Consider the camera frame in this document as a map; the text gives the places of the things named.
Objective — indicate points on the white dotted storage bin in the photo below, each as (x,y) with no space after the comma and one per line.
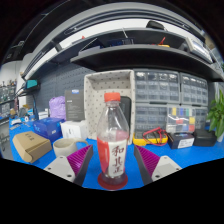
(95,100)

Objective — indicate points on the cream and grey mug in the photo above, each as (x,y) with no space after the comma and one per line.
(65,146)

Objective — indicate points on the black wall shelf unit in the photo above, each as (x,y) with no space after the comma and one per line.
(140,56)

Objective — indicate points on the purple plastic bag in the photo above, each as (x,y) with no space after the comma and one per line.
(57,107)

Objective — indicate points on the black rectangular case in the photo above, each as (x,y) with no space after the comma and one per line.
(126,110)

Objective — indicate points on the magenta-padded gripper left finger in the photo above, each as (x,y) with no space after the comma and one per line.
(60,166)

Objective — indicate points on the white cardboard box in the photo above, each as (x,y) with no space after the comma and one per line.
(73,129)

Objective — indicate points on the plain black box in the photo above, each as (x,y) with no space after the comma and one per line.
(205,137)

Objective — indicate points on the black box with white label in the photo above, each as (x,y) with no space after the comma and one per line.
(181,141)

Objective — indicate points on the brown cardboard box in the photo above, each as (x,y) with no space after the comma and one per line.
(30,145)

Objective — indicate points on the yellow multimeter with red leads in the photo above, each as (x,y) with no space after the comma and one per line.
(146,140)

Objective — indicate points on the dark grey flat box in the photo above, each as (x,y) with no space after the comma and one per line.
(74,105)

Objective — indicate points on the blue cardboard box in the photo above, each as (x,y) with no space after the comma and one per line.
(46,127)

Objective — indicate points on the clear red-capped drink bottle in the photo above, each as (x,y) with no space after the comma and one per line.
(112,146)

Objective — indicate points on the green potted plant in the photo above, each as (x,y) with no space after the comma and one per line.
(217,115)

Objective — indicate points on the clear box with coloured parts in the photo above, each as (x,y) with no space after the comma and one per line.
(180,120)

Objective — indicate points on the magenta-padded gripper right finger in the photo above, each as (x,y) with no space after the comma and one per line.
(164,166)

